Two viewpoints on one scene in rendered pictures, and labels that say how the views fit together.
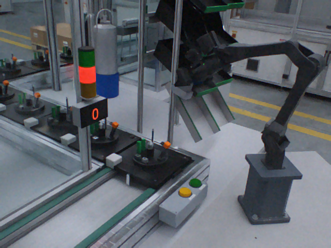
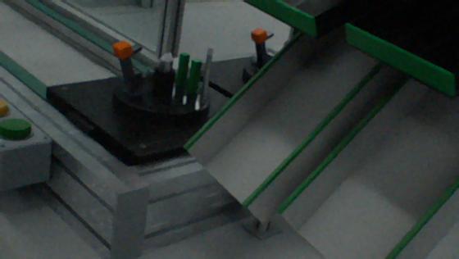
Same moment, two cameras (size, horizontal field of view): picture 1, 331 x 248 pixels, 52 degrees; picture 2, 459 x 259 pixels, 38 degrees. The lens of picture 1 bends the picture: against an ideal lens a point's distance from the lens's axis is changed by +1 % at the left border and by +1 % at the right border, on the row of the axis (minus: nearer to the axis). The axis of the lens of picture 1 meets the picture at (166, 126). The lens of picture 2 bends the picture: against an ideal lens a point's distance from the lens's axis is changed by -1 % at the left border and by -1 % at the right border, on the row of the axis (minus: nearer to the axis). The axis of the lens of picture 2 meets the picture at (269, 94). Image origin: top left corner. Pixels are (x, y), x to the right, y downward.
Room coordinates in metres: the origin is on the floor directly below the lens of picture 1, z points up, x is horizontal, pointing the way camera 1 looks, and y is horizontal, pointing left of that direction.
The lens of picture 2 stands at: (1.41, -0.80, 1.35)
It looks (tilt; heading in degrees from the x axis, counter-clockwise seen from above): 21 degrees down; 99
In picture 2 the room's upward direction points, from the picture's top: 11 degrees clockwise
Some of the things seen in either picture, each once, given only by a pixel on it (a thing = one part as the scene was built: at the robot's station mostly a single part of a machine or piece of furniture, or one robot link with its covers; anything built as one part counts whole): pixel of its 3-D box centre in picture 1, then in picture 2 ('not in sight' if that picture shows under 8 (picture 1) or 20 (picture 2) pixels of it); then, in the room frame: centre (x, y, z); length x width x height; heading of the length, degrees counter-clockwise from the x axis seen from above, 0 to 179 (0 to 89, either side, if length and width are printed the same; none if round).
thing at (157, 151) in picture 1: (149, 157); (161, 98); (1.13, 0.06, 0.98); 0.14 x 0.14 x 0.02
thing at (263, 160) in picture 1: (274, 156); not in sight; (1.00, -0.37, 1.09); 0.07 x 0.07 x 0.06; 11
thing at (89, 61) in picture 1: (86, 57); not in sight; (1.03, 0.26, 1.38); 0.05 x 0.05 x 0.05
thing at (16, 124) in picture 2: (195, 183); (15, 131); (1.00, -0.11, 0.96); 0.04 x 0.04 x 0.02
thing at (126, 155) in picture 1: (149, 161); (160, 111); (1.13, 0.06, 0.96); 0.24 x 0.24 x 0.02; 57
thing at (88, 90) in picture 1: (88, 88); not in sight; (1.03, 0.26, 1.28); 0.05 x 0.05 x 0.05
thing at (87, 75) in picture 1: (87, 73); not in sight; (1.03, 0.26, 1.33); 0.05 x 0.05 x 0.05
